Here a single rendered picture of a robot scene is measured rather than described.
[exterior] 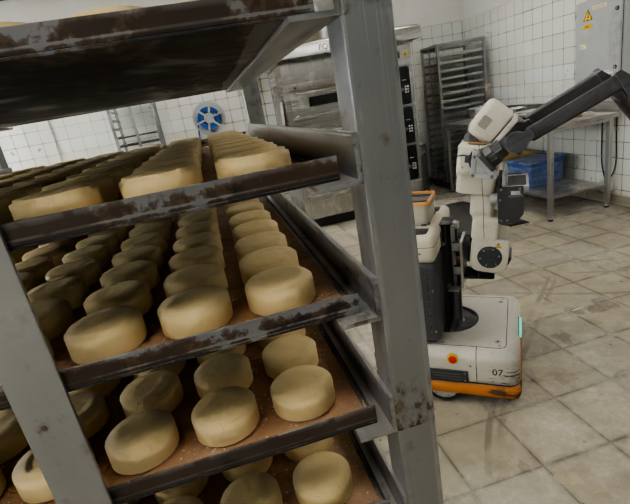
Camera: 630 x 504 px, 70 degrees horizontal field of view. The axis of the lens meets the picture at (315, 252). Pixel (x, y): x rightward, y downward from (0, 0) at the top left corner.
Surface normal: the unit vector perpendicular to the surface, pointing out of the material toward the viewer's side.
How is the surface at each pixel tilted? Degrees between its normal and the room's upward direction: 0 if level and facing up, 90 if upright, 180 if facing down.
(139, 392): 0
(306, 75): 90
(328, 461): 0
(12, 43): 90
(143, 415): 0
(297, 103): 91
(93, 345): 90
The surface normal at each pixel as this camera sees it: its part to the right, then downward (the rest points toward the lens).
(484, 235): -0.39, 0.36
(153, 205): 0.23, 0.28
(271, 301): -0.15, 0.34
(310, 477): -0.17, -0.93
